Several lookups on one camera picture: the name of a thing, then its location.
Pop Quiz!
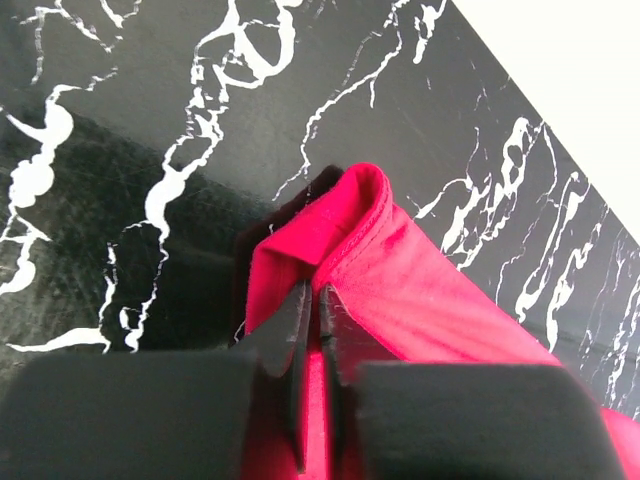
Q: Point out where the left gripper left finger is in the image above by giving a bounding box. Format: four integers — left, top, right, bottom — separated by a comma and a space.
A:
1, 282, 312, 479

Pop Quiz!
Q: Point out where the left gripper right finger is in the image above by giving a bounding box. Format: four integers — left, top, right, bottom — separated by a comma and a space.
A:
319, 288, 625, 479

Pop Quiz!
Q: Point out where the red t shirt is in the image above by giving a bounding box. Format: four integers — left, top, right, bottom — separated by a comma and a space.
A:
243, 164, 639, 479

